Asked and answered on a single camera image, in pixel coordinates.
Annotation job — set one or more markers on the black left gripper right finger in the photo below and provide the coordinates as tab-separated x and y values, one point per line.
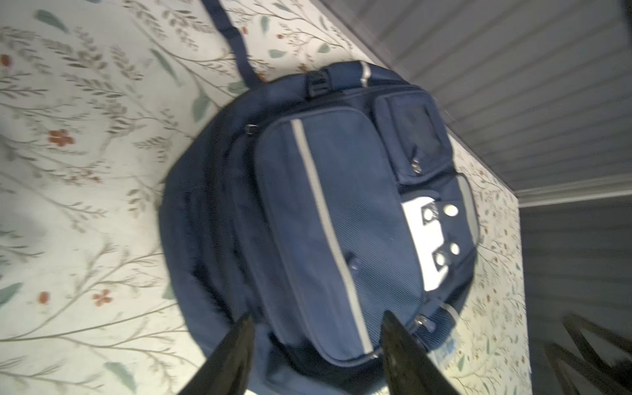
407	368

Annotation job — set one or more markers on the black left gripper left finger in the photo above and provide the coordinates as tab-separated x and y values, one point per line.
227	370

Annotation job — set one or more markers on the navy blue student backpack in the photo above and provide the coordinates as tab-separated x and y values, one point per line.
317	202

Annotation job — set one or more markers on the black wire wall basket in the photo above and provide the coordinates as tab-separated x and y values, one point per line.
607	378

